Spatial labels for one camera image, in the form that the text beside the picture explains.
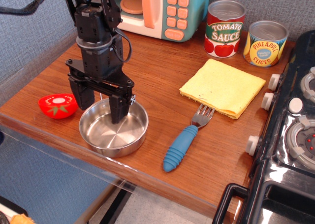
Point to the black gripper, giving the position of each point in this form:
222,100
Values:
101,70

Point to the yellow cloth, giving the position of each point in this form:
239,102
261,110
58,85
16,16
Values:
220,86

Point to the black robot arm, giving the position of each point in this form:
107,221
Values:
96,20

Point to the small steel pan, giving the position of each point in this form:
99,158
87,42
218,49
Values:
113,140

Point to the red toy tomato half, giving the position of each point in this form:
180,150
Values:
58,106

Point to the teal toy microwave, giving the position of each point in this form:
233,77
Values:
173,20

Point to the orange fuzzy object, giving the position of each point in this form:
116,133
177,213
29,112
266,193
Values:
21,219

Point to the tomato sauce can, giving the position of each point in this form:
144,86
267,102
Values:
224,25

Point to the white stove knob front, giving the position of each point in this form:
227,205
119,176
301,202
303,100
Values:
252,144

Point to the white stove knob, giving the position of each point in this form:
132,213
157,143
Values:
267,101
273,82
252,144

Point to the white stove knob middle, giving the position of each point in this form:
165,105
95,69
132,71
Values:
267,101

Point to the pineapple slices can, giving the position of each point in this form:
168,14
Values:
265,43

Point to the white stove knob back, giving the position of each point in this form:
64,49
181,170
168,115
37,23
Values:
273,82

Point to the black toy stove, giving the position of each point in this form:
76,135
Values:
282,176

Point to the blue handled fork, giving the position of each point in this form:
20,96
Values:
181,144

